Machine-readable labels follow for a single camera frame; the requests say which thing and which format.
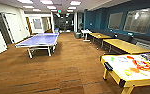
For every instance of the dark bench sofa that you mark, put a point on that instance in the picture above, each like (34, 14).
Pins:
(144, 42)

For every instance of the interior glass window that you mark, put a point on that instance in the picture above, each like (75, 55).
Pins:
(139, 20)
(115, 21)

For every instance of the white long table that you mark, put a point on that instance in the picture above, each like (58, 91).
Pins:
(137, 75)

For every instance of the long yellow wooden table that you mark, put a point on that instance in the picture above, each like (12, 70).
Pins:
(99, 35)
(126, 46)

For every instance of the small white table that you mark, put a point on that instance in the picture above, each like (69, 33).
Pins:
(85, 32)

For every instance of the yellow-green bowl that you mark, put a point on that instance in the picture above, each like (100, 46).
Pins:
(128, 72)

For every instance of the green exit sign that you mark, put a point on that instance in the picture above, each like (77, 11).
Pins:
(58, 11)

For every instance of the clear bowl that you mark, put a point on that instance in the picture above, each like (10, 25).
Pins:
(122, 59)

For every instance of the square ceiling light panel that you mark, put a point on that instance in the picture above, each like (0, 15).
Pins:
(27, 6)
(25, 1)
(75, 2)
(51, 7)
(46, 2)
(72, 7)

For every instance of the dark round waste bin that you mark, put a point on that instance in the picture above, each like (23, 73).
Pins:
(77, 35)

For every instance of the blue ping pong table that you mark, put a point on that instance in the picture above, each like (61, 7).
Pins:
(41, 40)

